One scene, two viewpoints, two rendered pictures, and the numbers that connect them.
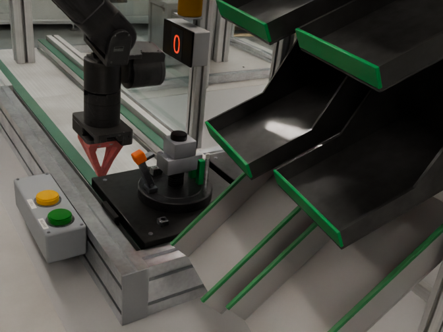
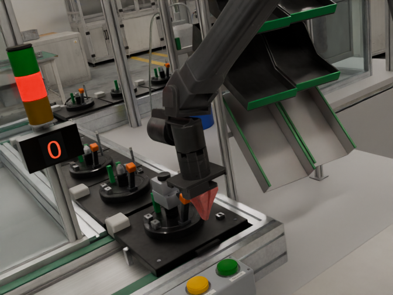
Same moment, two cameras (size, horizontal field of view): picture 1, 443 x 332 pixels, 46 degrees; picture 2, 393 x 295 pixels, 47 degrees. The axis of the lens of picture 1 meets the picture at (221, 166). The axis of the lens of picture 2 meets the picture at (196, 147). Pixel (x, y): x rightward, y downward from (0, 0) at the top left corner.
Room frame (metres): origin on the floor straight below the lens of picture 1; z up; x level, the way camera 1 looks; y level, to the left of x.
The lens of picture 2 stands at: (0.71, 0.97, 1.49)
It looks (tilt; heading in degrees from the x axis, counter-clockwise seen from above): 21 degrees down; 274
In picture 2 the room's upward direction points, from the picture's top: 10 degrees counter-clockwise
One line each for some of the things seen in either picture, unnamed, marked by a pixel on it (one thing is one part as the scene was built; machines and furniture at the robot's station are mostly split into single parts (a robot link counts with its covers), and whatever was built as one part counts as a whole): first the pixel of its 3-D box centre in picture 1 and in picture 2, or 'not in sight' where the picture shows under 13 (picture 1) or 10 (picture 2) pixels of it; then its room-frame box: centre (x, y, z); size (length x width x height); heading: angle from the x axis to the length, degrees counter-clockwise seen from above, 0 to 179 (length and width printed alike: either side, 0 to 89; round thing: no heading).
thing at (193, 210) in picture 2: (175, 189); (173, 219); (0.87, 0.08, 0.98); 0.14 x 0.14 x 0.02
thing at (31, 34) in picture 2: not in sight; (25, 35); (4.09, -7.34, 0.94); 0.41 x 0.31 x 0.17; 39
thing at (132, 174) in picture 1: (175, 197); (175, 226); (0.87, 0.08, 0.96); 0.24 x 0.24 x 0.02; 36
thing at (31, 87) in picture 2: not in sight; (31, 86); (1.09, 0.10, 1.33); 0.05 x 0.05 x 0.05
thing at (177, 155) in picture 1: (182, 149); (164, 187); (0.87, 0.07, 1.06); 0.08 x 0.04 x 0.07; 126
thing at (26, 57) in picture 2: not in sight; (23, 61); (1.09, 0.10, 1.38); 0.05 x 0.05 x 0.05
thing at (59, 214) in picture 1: (60, 219); (227, 268); (0.75, 0.27, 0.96); 0.04 x 0.04 x 0.02
